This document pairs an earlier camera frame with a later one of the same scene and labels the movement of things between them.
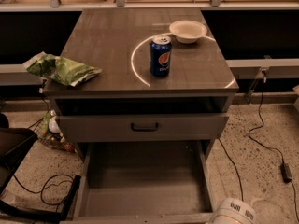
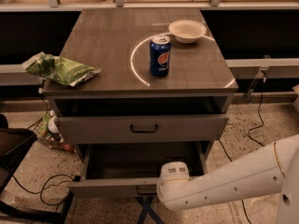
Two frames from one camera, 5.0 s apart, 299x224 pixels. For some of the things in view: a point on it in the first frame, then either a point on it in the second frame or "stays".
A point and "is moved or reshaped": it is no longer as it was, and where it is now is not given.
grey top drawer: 146,127 stays
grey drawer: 144,182 is moved or reshaped
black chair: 14,144 stays
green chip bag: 61,69 stays
